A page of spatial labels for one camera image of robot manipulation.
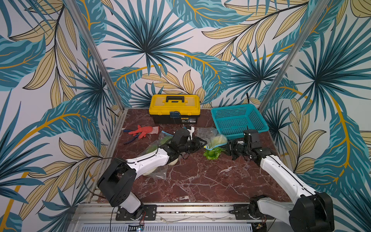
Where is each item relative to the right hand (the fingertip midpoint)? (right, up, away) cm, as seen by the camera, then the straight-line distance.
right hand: (218, 145), depth 79 cm
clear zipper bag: (-2, +5, +23) cm, 24 cm away
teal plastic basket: (+19, +14, +34) cm, 41 cm away
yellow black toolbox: (-26, +23, +23) cm, 41 cm away
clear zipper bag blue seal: (-32, -15, +1) cm, 35 cm away
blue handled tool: (-55, +1, +21) cm, 59 cm away
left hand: (-6, 0, -1) cm, 6 cm away
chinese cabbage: (-2, -5, -1) cm, 5 cm away
